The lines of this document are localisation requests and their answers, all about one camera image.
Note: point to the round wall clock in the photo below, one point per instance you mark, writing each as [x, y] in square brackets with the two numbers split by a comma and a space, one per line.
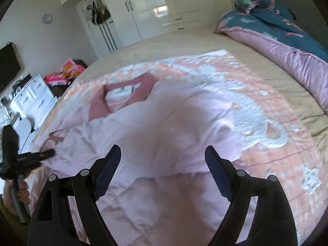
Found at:
[47, 18]

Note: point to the white glossy wardrobe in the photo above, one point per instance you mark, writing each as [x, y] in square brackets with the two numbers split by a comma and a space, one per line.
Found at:
[143, 5]

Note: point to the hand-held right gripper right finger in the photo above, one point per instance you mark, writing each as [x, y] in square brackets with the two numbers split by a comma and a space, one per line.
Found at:
[217, 171]

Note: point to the grey headboard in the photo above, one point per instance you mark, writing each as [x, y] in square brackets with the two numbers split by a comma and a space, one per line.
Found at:
[307, 7]

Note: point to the pink quilted jacket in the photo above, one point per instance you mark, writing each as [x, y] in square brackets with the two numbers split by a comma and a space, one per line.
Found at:
[153, 123]

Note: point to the pink printed bag pile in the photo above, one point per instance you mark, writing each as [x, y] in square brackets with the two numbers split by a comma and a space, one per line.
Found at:
[69, 69]

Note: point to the white door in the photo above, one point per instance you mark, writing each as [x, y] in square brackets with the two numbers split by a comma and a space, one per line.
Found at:
[102, 41]

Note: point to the black wall television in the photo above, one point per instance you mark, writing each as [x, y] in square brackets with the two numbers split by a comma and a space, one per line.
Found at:
[7, 66]

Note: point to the orange bear printed blanket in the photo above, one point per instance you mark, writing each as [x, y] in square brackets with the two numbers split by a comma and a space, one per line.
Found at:
[269, 135]

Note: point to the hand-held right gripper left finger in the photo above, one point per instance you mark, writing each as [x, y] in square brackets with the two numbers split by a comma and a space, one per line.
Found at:
[110, 170]

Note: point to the dark hanging bags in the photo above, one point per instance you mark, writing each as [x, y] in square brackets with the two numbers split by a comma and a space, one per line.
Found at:
[100, 15]

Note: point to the person's left hand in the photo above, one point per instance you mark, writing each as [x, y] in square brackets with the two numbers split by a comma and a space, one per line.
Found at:
[23, 191]

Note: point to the beige bed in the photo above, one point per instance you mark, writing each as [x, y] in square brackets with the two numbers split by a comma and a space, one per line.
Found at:
[179, 44]

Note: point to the white round chair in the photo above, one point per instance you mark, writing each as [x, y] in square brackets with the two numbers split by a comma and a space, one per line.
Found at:
[22, 130]

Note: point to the white dresser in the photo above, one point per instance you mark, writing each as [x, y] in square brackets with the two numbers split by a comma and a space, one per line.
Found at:
[35, 94]

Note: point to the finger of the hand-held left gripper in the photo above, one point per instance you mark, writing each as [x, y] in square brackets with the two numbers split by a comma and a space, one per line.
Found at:
[41, 155]

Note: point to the teal and pink duvet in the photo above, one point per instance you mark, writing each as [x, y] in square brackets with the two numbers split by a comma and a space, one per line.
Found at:
[269, 23]

